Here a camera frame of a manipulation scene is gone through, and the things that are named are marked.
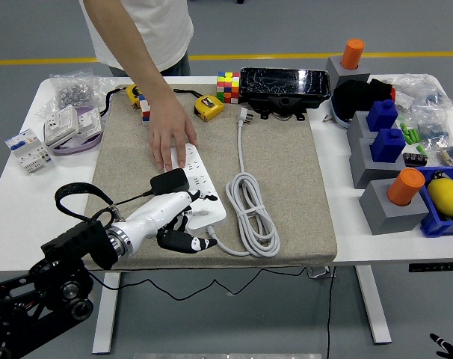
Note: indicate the black device cracked screen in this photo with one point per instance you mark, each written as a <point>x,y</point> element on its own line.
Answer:
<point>282,84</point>

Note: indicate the green plastic anchors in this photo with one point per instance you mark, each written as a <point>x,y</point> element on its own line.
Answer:
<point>409,134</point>

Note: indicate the grey block round hole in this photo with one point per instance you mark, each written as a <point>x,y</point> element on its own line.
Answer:
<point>387,220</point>
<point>336,73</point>

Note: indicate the blue square peg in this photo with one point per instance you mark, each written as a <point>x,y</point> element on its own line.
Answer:
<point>381,116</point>
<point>387,146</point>

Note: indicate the yellow lemon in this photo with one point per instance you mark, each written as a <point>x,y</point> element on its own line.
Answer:
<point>447,196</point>

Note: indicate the small black white part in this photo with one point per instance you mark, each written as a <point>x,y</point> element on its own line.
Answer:
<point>439,175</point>

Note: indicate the blue plastic bin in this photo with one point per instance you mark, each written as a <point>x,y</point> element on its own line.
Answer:
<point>436,226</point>

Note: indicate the clear bag of metal nuts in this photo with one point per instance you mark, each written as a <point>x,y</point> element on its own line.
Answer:
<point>73,93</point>

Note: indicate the clear bag blue parts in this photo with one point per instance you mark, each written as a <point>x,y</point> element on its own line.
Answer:
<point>432,131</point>

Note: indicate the black component pack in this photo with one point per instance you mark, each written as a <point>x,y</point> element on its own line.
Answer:
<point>415,159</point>

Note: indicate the large clear plastic bag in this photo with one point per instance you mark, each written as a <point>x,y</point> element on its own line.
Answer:
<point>417,88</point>

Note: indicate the colourful puzzle cube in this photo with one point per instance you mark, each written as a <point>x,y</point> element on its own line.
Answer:
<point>145,110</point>
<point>228,88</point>

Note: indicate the black table control panel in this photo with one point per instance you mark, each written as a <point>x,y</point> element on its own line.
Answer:
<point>436,267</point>

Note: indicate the orange cylinder peg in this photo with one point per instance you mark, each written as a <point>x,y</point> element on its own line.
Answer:
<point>406,187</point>
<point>352,54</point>

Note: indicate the grey-brown mat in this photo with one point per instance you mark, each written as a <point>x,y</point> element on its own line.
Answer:
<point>286,187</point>

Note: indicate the clear bag of resistors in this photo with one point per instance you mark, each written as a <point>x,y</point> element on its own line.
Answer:
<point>452,155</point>

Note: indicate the white power strip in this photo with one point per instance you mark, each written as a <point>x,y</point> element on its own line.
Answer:
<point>215,218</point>

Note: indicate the single green plastic anchor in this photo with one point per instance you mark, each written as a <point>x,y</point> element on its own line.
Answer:
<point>421,149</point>

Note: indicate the person's right hand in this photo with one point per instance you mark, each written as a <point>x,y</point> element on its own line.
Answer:
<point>168,123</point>

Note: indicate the grey block square hole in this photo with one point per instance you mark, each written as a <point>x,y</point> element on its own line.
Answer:
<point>365,172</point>
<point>357,129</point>

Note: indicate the white blue circuit breaker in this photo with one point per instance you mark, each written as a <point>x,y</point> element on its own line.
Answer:
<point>24,149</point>

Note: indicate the small metal clip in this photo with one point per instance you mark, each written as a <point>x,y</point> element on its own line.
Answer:
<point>326,118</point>

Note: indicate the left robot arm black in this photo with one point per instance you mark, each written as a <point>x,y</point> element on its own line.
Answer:
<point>77,243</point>

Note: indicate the white wall socket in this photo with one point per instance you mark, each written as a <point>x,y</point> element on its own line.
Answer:
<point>62,125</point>
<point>90,121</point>

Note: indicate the white table leg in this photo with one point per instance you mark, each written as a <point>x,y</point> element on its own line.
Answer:
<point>374,306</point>
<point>107,318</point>

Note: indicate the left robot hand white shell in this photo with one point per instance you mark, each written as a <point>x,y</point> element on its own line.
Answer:
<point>151,217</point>

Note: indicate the black plug adapter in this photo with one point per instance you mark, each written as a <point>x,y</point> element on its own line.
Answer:
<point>170,181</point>

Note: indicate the person's right forearm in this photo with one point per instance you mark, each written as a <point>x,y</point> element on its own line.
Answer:
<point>137,52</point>

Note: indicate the yellow tape measure black face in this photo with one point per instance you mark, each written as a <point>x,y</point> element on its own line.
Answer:
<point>132,93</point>

